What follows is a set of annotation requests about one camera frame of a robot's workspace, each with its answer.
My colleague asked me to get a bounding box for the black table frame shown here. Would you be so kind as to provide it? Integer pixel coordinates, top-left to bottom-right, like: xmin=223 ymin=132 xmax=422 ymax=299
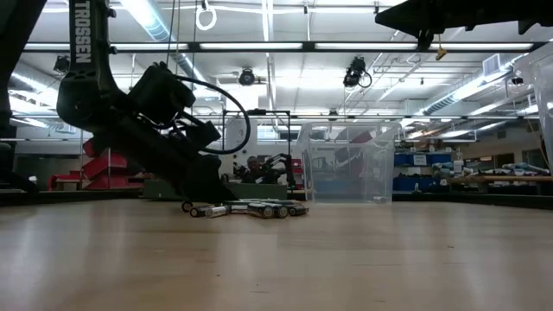
xmin=0 ymin=188 xmax=553 ymax=212

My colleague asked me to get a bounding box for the white ceiling vent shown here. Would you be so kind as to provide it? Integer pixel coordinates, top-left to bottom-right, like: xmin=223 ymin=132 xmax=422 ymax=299
xmin=482 ymin=53 xmax=502 ymax=77

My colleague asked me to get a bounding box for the person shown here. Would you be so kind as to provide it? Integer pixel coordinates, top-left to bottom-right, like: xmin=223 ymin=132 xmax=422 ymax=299
xmin=245 ymin=155 xmax=263 ymax=182

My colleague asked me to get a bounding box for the white cable ring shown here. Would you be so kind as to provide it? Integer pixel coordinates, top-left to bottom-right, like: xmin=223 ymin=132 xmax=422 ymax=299
xmin=195 ymin=0 xmax=218 ymax=32

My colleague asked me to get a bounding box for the blue storage bin shelf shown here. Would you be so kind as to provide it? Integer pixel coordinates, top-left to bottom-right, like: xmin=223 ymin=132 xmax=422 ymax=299
xmin=393 ymin=150 xmax=454 ymax=192

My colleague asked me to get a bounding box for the clear plastic bin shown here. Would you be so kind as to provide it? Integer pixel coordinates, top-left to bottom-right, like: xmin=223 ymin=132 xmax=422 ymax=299
xmin=297 ymin=121 xmax=403 ymax=204

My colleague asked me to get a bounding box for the wooden workbench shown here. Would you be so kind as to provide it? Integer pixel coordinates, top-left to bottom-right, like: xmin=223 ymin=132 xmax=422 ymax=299
xmin=448 ymin=162 xmax=553 ymax=195

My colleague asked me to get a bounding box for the red storage bin rack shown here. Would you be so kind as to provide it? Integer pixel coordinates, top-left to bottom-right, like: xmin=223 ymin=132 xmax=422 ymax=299
xmin=47 ymin=137 xmax=150 ymax=191

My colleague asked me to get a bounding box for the black overhead camera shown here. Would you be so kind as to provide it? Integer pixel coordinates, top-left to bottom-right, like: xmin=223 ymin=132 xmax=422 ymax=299
xmin=343 ymin=55 xmax=373 ymax=90

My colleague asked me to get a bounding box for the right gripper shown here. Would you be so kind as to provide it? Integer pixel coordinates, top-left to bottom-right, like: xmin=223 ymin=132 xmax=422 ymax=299
xmin=374 ymin=0 xmax=553 ymax=51

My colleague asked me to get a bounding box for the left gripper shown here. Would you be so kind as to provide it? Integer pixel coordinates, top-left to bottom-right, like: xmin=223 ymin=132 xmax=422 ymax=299
xmin=97 ymin=115 xmax=238 ymax=204

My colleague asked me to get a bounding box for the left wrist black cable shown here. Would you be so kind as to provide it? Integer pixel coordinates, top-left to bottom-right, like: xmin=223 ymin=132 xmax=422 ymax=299
xmin=170 ymin=74 xmax=252 ymax=156

